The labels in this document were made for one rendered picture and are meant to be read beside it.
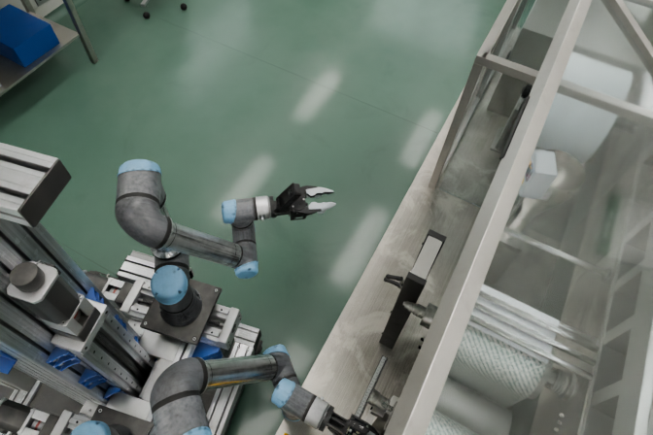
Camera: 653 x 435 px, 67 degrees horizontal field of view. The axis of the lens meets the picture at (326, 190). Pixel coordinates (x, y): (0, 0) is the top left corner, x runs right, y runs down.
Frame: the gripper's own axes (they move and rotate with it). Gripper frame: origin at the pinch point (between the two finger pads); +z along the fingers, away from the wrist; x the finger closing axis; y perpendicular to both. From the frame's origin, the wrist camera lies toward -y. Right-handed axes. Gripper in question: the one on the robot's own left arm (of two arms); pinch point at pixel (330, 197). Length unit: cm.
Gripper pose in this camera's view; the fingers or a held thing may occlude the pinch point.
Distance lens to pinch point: 160.4
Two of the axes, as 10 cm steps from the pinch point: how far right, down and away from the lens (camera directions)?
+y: -0.6, 4.4, 8.9
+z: 9.9, -1.1, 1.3
